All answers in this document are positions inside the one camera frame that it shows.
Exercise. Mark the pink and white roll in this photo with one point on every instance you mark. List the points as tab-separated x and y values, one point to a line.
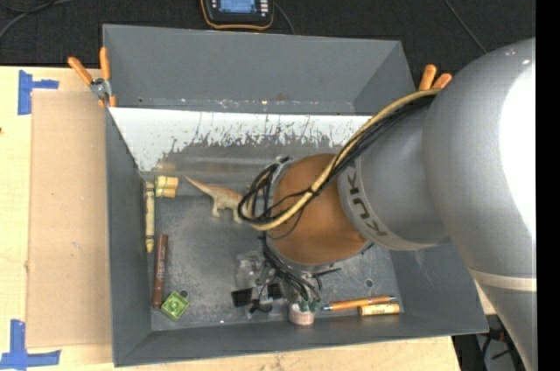
301	316

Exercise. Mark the tan toy dinosaur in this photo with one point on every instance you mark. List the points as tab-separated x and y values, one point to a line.
223	198

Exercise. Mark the green toy brick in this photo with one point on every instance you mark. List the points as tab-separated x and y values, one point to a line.
174	305

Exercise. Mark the brown crayon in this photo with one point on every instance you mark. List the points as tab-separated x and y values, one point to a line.
160	268

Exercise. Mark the orange pen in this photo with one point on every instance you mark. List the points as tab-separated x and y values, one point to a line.
356	303

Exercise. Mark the yellow crayon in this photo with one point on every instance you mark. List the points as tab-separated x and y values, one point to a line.
150	212

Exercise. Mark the brown cardboard board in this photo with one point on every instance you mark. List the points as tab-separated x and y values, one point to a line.
65	207

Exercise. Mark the grey metal bin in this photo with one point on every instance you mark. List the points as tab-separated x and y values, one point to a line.
245	67

